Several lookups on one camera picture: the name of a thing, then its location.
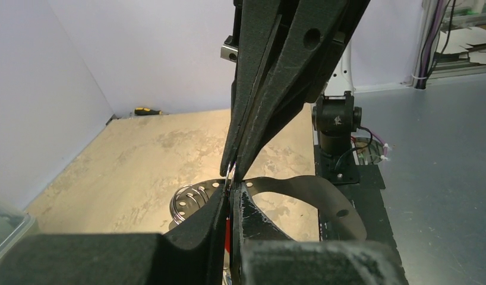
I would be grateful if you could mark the yellow black screwdriver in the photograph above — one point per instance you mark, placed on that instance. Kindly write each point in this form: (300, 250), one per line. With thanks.
(143, 111)

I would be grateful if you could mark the green plastic toolbox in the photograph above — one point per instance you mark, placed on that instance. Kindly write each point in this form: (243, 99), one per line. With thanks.
(14, 225)

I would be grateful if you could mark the aluminium frame rail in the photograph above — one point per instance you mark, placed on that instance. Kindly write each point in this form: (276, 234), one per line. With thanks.
(452, 42)

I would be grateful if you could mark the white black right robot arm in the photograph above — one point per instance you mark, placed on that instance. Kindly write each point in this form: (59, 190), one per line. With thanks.
(333, 119)

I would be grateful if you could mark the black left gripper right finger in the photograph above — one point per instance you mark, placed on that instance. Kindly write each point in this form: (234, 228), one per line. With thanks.
(263, 254)

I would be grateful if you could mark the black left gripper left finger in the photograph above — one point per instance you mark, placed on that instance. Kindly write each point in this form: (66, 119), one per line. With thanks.
(191, 253)

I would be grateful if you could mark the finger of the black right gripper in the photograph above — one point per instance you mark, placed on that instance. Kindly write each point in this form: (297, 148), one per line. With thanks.
(309, 43)
(254, 31)

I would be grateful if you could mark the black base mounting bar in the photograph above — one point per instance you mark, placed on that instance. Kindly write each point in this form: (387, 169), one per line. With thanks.
(364, 192)

